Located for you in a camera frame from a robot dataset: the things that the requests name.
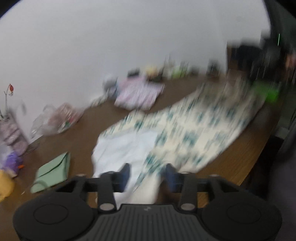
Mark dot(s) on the brown wooden cabinet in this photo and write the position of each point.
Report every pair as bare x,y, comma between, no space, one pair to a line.
230,62

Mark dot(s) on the cream cloth with green flowers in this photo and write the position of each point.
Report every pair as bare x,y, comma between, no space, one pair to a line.
196,129

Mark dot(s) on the yellow pink note stack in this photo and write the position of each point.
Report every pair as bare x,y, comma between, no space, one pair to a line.
151,70

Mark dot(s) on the light green fabric pouch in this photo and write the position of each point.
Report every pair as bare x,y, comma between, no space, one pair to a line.
53,169

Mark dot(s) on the clear plastic bag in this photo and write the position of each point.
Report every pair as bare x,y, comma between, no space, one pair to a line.
46,120

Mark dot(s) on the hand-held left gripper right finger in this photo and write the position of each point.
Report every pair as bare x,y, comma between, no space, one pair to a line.
172,178

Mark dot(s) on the black hair clips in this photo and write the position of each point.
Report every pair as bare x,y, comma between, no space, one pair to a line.
32,148

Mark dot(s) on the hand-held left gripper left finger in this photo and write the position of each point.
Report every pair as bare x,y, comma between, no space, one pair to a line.
124,176

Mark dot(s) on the bright green object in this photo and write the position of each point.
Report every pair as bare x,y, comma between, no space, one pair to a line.
268,92

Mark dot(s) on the pink knitted vase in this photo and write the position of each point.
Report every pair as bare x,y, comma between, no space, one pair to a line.
12,136

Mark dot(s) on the purple tissue pack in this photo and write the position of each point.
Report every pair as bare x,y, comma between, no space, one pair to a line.
12,161

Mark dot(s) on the pink ruffled floral garment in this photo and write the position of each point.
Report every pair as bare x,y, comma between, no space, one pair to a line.
138,93

